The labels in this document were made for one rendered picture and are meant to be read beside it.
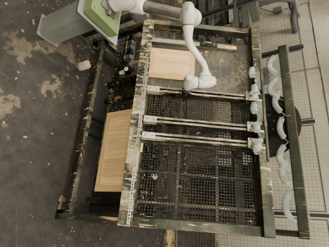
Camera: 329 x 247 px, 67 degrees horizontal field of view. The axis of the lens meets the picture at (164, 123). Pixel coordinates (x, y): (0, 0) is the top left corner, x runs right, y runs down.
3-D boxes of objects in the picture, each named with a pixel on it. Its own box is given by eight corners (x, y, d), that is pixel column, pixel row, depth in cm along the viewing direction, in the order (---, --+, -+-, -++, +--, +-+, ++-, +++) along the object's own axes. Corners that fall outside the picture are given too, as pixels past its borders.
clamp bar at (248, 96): (147, 86, 260) (147, 74, 237) (259, 97, 263) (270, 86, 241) (146, 95, 256) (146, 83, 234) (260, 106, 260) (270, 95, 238)
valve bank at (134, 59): (117, 34, 277) (134, 27, 265) (125, 41, 288) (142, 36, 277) (110, 72, 259) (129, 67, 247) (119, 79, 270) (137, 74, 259)
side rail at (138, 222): (133, 216, 220) (132, 216, 210) (256, 226, 223) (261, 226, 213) (132, 226, 217) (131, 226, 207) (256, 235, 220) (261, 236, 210)
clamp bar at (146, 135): (142, 131, 242) (142, 122, 220) (263, 142, 246) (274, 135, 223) (141, 141, 238) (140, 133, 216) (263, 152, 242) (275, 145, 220)
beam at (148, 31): (144, 25, 296) (144, 18, 286) (154, 26, 296) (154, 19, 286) (118, 225, 216) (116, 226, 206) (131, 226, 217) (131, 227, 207)
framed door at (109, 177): (108, 113, 297) (107, 112, 295) (147, 107, 271) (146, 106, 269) (95, 191, 265) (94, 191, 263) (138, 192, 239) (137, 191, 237)
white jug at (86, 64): (77, 61, 296) (89, 57, 287) (83, 65, 304) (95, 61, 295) (75, 68, 293) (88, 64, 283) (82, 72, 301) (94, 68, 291)
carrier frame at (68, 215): (93, 38, 325) (147, 19, 287) (149, 87, 437) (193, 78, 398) (54, 218, 246) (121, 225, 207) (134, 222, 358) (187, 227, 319)
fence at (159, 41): (152, 39, 282) (152, 37, 278) (235, 48, 285) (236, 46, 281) (152, 43, 280) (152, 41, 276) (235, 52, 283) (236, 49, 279)
